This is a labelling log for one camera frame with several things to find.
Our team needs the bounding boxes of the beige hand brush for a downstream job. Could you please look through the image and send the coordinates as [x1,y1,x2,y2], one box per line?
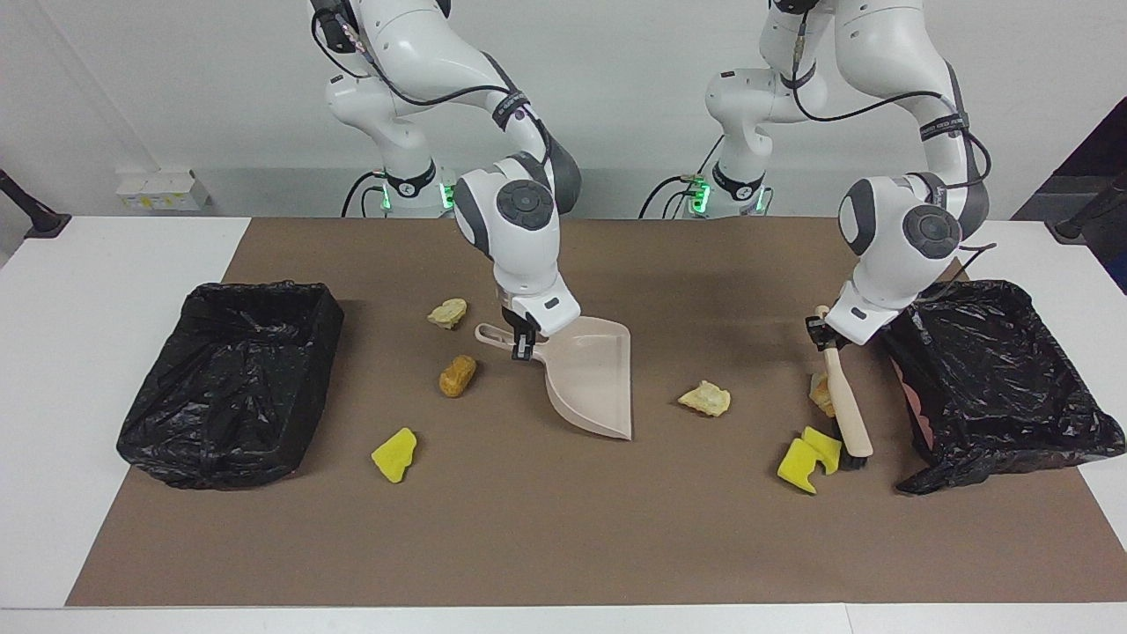
[814,305,874,469]

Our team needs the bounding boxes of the beige plastic dustpan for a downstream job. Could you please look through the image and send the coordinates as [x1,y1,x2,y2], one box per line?
[475,317,634,441]

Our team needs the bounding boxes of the large yellow sponge piece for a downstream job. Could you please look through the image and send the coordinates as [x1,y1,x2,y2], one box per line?
[777,438,820,496]

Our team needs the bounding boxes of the black bag lined pink bin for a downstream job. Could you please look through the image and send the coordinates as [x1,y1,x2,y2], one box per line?
[873,280,1127,495]

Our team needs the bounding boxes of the brown bread roll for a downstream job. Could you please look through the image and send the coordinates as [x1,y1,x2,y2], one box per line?
[438,354,479,399]

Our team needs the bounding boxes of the brown table mat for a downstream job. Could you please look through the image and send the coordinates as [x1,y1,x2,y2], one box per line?
[66,217,1127,607]

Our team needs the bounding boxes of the black stand leg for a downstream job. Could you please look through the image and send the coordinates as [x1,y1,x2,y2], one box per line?
[0,167,71,240]
[1045,172,1127,243]

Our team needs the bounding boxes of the left base black cable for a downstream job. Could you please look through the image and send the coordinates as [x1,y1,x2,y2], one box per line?
[638,136,727,218]

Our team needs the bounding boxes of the base black cable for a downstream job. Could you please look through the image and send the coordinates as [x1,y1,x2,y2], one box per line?
[342,170,390,218]
[638,136,727,218]

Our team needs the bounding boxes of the right base black cable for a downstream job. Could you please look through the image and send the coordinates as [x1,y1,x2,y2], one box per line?
[342,170,390,218]

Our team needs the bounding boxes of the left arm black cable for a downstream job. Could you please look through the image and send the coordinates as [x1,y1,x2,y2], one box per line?
[791,35,996,305]

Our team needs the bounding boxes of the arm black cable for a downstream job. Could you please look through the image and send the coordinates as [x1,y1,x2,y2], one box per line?
[791,35,996,305]
[310,9,551,168]

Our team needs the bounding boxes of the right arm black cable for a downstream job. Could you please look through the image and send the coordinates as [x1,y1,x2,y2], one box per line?
[310,9,551,168]

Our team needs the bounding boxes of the white wall socket box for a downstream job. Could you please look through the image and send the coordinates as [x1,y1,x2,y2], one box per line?
[114,169,212,212]

